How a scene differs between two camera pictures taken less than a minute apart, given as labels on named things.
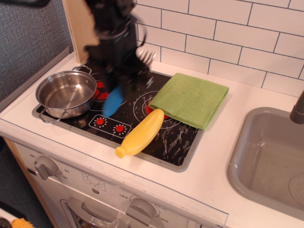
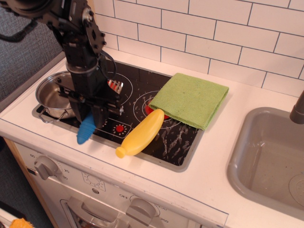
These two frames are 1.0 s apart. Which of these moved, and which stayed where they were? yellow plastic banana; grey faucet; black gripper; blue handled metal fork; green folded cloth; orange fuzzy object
Moved: blue handled metal fork; black gripper
Stayed: orange fuzzy object; yellow plastic banana; grey faucet; green folded cloth
